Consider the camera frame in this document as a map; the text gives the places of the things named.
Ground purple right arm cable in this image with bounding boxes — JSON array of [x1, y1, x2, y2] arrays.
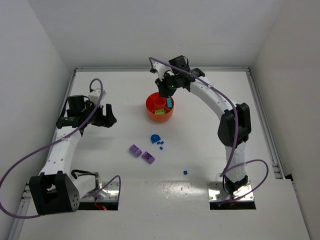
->
[[148, 56, 270, 202]]

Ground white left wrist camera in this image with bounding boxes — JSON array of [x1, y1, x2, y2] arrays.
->
[[88, 88, 106, 105]]

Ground light green rounded lego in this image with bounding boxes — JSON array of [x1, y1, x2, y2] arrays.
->
[[154, 108, 167, 115]]

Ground purple square lego brick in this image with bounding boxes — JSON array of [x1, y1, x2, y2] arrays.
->
[[141, 151, 155, 165]]

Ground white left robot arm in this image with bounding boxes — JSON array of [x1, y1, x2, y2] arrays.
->
[[28, 89, 117, 216]]

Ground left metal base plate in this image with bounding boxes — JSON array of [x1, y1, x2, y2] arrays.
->
[[81, 180, 120, 202]]

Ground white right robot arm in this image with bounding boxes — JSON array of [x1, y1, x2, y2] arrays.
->
[[149, 55, 252, 196]]

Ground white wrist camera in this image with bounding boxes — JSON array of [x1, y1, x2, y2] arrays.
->
[[150, 62, 171, 81], [88, 88, 106, 105]]

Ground teal long lego brick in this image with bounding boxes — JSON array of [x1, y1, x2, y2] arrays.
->
[[166, 97, 174, 109]]

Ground purple rounded lego brick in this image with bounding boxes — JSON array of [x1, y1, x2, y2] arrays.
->
[[129, 144, 142, 157]]

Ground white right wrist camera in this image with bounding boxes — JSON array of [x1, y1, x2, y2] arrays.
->
[[150, 62, 171, 81]]

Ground orange round divided container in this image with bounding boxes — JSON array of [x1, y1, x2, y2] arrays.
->
[[145, 92, 174, 123]]

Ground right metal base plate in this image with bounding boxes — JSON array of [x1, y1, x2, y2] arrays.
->
[[207, 181, 255, 203]]

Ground metal base plate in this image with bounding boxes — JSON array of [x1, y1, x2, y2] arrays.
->
[[207, 181, 255, 203], [81, 180, 120, 202]]

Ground blue arch lego piece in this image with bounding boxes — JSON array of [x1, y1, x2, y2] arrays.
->
[[150, 134, 161, 144]]

